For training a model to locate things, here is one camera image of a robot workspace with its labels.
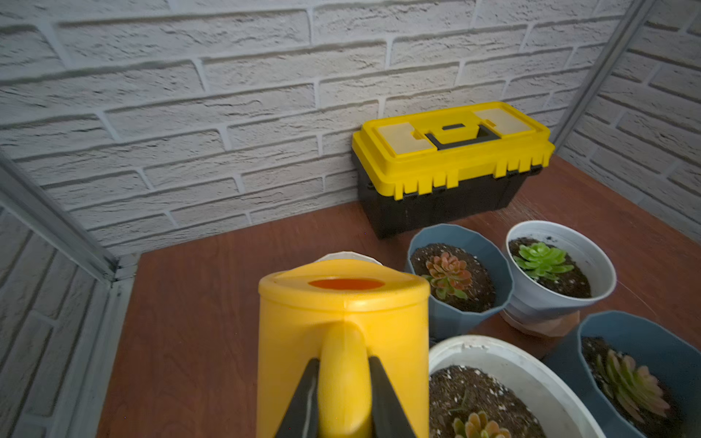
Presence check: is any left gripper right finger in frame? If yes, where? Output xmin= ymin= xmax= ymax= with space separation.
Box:
xmin=369 ymin=356 xmax=416 ymax=438

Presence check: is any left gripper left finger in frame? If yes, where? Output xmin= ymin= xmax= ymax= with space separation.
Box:
xmin=275 ymin=358 xmax=321 ymax=438

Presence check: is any yellow watering can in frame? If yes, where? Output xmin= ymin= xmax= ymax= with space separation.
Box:
xmin=257 ymin=260 xmax=430 ymax=437

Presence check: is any large white round pot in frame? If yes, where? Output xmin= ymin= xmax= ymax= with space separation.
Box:
xmin=429 ymin=335 xmax=604 ymax=437

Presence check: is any blue-grey plant pot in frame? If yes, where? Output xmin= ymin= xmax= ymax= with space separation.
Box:
xmin=406 ymin=224 xmax=514 ymax=341
xmin=544 ymin=311 xmax=700 ymax=437

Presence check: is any cream faceted pot clay soil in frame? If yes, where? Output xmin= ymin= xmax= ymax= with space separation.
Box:
xmin=316 ymin=251 xmax=382 ymax=266

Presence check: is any small white ribbed pot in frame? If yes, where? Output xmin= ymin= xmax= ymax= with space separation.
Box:
xmin=505 ymin=220 xmax=617 ymax=324

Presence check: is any yellow-green succulent large pot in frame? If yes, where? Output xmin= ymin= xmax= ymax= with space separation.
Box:
xmin=452 ymin=411 xmax=511 ymax=438

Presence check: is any reddish succulent back blue pot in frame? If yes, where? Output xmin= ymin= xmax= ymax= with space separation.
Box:
xmin=423 ymin=252 xmax=472 ymax=301

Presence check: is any green succulent small white pot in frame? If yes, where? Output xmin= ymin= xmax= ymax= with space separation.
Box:
xmin=513 ymin=242 xmax=574 ymax=281

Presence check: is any pink-green succulent front blue pot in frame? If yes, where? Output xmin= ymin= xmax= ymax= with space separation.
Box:
xmin=594 ymin=350 xmax=671 ymax=423

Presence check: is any peach saucer under small pot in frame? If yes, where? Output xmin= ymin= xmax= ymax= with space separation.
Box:
xmin=500 ymin=310 xmax=581 ymax=339

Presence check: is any yellow black toolbox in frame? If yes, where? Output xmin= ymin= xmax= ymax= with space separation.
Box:
xmin=352 ymin=101 xmax=555 ymax=238

